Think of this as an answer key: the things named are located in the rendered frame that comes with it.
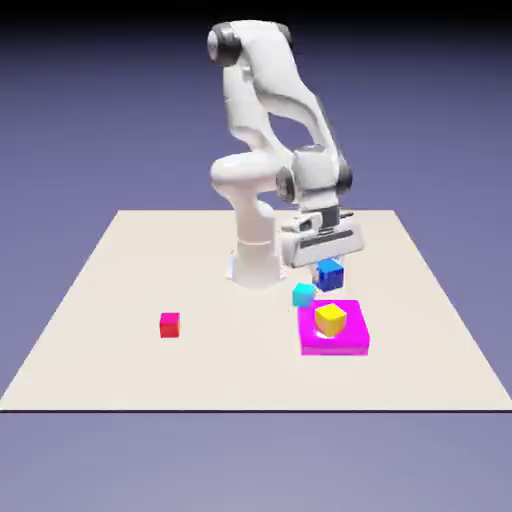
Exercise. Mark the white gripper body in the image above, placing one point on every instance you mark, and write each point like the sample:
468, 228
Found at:
324, 246

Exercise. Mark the small blue cube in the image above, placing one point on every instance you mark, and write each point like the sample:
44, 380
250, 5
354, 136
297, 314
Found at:
330, 276

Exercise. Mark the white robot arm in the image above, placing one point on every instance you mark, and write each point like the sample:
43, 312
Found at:
256, 100

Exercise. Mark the small cyan cube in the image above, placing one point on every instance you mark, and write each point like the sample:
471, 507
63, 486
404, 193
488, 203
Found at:
303, 295

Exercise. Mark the small yellow cube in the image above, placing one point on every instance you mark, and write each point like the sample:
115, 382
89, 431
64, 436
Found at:
330, 320

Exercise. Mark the small red cube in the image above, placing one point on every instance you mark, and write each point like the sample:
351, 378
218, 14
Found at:
169, 325

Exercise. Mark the large magenta box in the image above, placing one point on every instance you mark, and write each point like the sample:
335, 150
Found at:
352, 340

